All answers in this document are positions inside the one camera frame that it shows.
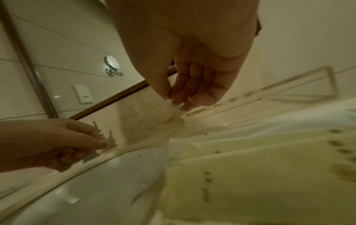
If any metal wall trim strip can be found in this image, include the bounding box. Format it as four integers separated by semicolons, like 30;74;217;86
0;2;59;119

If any white sink basin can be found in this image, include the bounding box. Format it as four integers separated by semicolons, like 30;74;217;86
0;140;173;225

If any bronze framed wall mirror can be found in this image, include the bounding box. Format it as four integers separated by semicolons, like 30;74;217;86
0;0;178;121

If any person's right hand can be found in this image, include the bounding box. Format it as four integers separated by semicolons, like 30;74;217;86
105;0;260;111

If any white wall socket plate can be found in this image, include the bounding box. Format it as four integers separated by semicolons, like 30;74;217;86
72;84;95;104

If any round chrome wall fixture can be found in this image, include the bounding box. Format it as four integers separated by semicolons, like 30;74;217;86
104;55;124;77

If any person's left hand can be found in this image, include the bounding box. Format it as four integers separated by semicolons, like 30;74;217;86
0;119;109;174

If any clear acrylic tray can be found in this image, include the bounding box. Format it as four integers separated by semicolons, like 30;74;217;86
182;65;340;118

